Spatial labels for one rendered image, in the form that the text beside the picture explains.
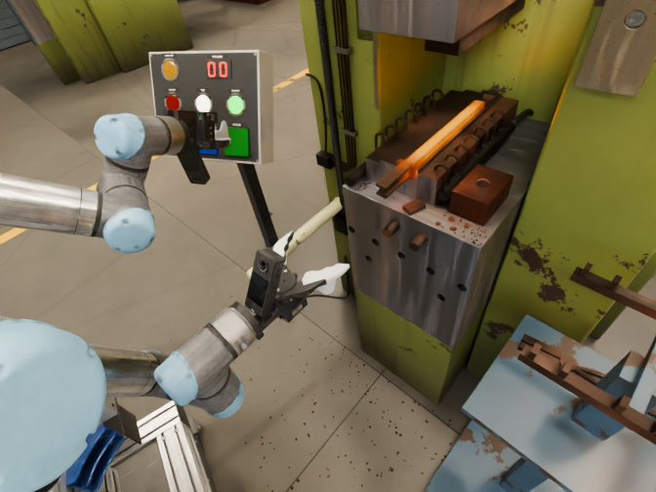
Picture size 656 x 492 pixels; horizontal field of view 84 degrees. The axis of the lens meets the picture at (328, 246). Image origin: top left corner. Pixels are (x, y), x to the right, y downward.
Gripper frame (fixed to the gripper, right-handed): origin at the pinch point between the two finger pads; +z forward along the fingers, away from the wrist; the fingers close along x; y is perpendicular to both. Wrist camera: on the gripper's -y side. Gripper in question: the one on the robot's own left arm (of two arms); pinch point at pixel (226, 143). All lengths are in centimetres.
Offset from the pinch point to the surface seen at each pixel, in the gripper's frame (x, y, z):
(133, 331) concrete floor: 84, -97, 38
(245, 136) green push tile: -3.0, 1.8, 4.5
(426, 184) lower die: -51, -7, 1
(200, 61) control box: 10.2, 19.8, 5.2
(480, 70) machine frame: -61, 22, 41
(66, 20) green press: 360, 102, 255
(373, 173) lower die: -37.4, -5.7, 8.3
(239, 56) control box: -1.5, 21.1, 5.2
